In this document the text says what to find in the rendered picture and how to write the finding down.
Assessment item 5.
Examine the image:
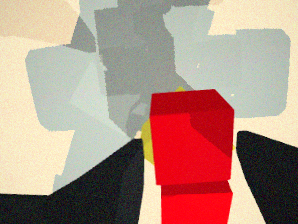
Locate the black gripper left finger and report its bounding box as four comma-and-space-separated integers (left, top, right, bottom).
0, 137, 145, 224

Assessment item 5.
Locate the yellow cube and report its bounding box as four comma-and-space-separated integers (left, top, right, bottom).
141, 87, 185, 165

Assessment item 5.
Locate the red cube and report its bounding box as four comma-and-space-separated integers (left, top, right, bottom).
161, 181, 233, 224
150, 89, 234, 185

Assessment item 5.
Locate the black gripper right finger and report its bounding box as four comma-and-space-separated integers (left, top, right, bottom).
235, 131, 298, 224

